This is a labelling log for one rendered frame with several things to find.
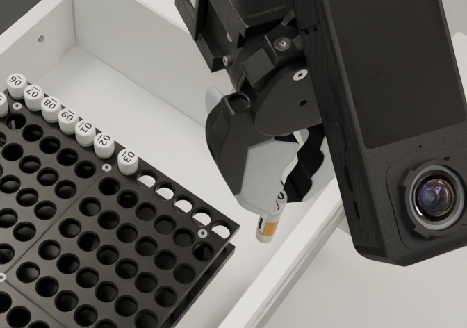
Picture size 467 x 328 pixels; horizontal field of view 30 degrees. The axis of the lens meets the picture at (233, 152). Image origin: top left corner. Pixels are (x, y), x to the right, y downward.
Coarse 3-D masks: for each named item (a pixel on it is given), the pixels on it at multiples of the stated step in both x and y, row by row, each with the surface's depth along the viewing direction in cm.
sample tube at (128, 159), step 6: (126, 150) 53; (132, 150) 53; (120, 156) 53; (126, 156) 53; (132, 156) 53; (120, 162) 53; (126, 162) 53; (132, 162) 53; (120, 168) 53; (126, 168) 53; (132, 168) 53; (126, 174) 54
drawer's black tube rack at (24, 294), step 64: (0, 128) 55; (0, 192) 52; (64, 192) 56; (128, 192) 53; (0, 256) 53; (64, 256) 50; (128, 256) 51; (192, 256) 51; (0, 320) 48; (64, 320) 48; (128, 320) 49
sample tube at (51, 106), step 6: (42, 102) 54; (48, 102) 54; (54, 102) 54; (42, 108) 54; (48, 108) 54; (54, 108) 54; (60, 108) 55; (42, 114) 55; (48, 114) 54; (54, 114) 54; (48, 120) 55; (54, 120) 55; (54, 144) 57
